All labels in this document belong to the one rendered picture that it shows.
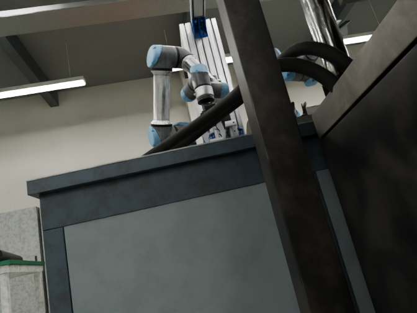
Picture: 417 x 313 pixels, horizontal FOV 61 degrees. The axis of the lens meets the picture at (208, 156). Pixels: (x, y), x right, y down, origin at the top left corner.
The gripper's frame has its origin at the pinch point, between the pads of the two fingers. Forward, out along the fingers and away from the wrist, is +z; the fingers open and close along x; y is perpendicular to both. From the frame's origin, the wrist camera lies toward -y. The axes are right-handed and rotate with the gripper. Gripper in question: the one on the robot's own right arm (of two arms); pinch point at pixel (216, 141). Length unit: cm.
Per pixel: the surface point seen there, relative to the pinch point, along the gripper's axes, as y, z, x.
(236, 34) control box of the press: -84, 9, 1
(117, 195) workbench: -47, 23, 31
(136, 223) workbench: -47, 31, 28
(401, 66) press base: -92, 23, -18
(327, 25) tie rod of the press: -66, -1, -24
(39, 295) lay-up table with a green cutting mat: 306, 45, 213
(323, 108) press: -65, 18, -18
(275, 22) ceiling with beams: 426, -333, -199
